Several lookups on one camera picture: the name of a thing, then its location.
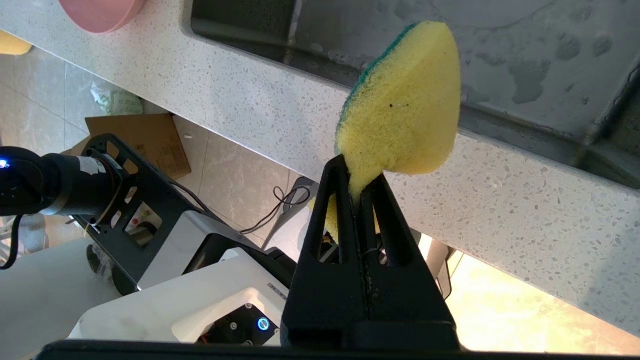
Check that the yellow green sponge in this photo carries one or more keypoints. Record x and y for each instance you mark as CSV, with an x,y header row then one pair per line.
x,y
405,110

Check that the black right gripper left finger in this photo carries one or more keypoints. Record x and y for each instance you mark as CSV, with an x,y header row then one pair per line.
x,y
325,300

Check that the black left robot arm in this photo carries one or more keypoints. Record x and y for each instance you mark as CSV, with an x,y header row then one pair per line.
x,y
55,185

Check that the crumpled clear plastic bag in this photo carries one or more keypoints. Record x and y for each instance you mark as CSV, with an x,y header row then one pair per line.
x,y
117,100

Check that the pink plate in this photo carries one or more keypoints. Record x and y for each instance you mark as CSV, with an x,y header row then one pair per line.
x,y
100,15

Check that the tan yellow rounded object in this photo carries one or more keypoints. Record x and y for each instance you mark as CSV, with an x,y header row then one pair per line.
x,y
12,45

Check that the brown cardboard sheet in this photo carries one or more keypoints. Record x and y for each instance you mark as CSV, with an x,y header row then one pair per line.
x,y
150,140

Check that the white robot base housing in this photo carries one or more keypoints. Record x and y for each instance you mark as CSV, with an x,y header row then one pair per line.
x,y
175,300

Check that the stainless steel sink basin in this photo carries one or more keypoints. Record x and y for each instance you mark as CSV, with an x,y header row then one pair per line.
x,y
500,60

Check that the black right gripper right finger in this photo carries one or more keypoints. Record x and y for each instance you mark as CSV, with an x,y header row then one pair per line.
x,y
405,300

